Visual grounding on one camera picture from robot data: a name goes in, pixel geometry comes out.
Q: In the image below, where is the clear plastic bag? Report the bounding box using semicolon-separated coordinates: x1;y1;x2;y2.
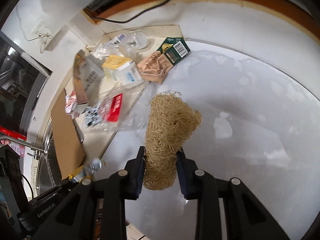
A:
84;29;150;132

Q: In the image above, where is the white and yellow medicine box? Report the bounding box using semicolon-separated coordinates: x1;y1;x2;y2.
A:
102;55;143;85

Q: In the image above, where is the dark window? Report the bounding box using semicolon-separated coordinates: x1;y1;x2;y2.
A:
0;33;52;135

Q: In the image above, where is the crumpled red white wrapper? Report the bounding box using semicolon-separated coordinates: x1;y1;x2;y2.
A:
65;90;80;119

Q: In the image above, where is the red and white box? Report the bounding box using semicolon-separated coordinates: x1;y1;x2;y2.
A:
105;93;123;122

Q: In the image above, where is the white wall socket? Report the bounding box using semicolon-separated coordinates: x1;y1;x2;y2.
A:
30;21;53;41

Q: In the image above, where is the tan loofah sponge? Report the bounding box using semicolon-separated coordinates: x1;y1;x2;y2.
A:
143;90;202;191

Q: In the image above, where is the brown cardboard sheet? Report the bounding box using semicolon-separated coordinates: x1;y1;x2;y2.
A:
51;90;85;178

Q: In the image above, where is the steel kitchen faucet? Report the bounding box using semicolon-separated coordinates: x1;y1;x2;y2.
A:
1;135;48;160

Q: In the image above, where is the stainless steel sink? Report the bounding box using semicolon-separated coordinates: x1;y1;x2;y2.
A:
35;119;62;195

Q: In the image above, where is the black power cable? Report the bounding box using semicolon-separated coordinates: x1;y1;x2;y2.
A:
87;0;208;24

